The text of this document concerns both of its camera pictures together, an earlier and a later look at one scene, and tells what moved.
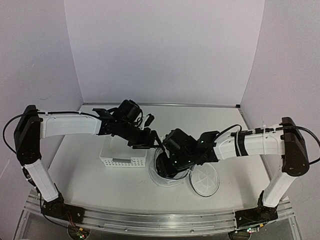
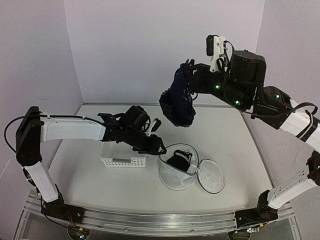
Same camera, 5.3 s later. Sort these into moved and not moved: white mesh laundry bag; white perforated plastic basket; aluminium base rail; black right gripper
Moved: black right gripper; white mesh laundry bag
Not moved: white perforated plastic basket; aluminium base rail
